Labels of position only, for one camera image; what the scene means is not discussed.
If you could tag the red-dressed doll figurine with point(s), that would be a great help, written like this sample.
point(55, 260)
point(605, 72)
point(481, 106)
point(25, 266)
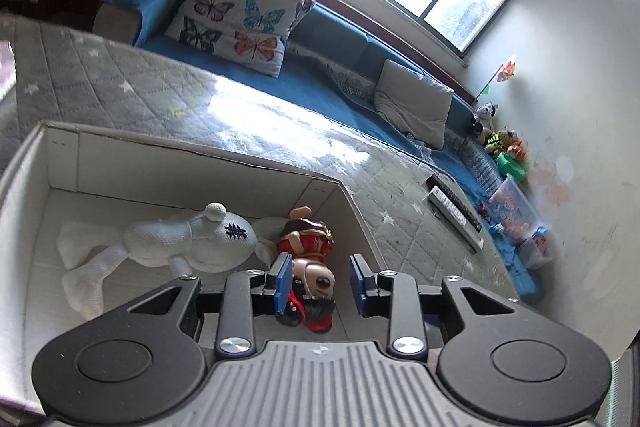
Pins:
point(307, 243)

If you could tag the blue sofa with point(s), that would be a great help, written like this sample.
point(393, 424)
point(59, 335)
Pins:
point(350, 49)

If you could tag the orange and yellow plush toys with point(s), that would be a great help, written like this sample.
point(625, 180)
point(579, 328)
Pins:
point(502, 141)

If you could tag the long white box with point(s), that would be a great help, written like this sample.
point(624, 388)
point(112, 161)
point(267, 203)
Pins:
point(452, 219)

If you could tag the grey cushion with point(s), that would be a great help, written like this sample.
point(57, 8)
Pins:
point(412, 104)

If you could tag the black and white cow plush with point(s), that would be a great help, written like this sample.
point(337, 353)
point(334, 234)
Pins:
point(484, 117)

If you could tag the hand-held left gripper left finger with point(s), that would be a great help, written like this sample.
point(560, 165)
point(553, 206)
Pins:
point(283, 283)

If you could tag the colourful pinwheel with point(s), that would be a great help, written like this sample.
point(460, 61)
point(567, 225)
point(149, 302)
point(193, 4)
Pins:
point(506, 72)

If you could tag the small clear plastic box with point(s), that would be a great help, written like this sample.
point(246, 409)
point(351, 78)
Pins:
point(537, 249)

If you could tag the green toy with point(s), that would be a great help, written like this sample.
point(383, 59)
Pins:
point(511, 166)

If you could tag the white plush toy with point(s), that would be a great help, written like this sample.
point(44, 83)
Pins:
point(200, 239)

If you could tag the black remote control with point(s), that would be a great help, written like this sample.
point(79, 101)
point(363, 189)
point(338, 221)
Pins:
point(456, 202)

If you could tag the grey quilted desktop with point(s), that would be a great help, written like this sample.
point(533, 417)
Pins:
point(280, 127)

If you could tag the white cardboard box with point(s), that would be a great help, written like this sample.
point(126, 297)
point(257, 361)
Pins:
point(60, 167)

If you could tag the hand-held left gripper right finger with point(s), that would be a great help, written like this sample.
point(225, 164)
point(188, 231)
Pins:
point(358, 287)

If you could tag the clear plastic toy bin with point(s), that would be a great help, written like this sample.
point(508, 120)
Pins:
point(517, 209)

